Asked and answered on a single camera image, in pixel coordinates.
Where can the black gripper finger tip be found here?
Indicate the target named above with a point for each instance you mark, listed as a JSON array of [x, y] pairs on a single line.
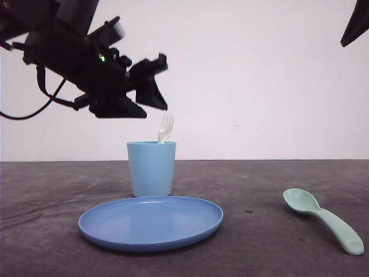
[[357, 24]]

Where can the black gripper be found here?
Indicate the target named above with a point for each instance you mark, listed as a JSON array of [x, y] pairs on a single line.
[[112, 86]]

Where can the white plastic fork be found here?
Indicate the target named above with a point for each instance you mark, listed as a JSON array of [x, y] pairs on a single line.
[[166, 127]]

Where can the light blue plastic cup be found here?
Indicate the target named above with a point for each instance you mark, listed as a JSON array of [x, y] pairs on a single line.
[[151, 167]]

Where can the mint green plastic spoon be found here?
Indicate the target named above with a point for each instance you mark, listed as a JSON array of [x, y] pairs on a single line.
[[304, 203]]

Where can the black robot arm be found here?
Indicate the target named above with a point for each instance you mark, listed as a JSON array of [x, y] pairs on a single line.
[[19, 18]]

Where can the blue plastic plate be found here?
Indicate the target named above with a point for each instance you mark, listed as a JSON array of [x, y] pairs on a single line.
[[150, 224]]

